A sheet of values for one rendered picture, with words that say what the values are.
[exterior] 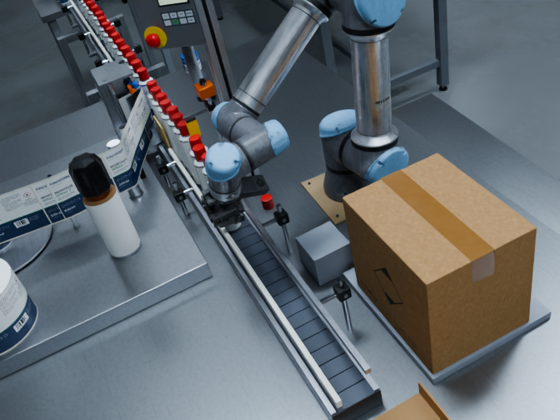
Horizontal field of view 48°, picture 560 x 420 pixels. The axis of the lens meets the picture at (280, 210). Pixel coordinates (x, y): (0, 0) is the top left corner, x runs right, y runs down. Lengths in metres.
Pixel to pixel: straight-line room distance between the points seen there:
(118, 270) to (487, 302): 0.93
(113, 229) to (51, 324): 0.28
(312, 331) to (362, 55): 0.61
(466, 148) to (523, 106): 1.73
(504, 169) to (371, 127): 0.47
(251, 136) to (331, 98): 0.89
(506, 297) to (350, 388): 0.35
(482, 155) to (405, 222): 0.68
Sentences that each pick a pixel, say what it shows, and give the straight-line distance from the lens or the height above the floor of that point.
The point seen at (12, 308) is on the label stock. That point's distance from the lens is 1.62.
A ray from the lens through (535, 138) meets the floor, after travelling 3.37.
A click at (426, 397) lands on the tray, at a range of 1.31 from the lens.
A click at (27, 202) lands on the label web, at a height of 1.01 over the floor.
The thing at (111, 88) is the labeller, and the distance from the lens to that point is 2.03.
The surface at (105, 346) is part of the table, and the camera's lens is 1.61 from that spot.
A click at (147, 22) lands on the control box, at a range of 1.70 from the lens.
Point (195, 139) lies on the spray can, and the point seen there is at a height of 1.08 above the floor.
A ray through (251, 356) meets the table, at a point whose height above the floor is 0.83.
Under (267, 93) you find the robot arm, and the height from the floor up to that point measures 1.25.
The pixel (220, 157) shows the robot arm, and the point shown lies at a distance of 1.30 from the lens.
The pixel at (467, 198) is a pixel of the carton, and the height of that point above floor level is 1.12.
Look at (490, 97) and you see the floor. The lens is 3.70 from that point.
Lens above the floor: 1.96
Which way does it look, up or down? 39 degrees down
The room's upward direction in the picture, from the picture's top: 15 degrees counter-clockwise
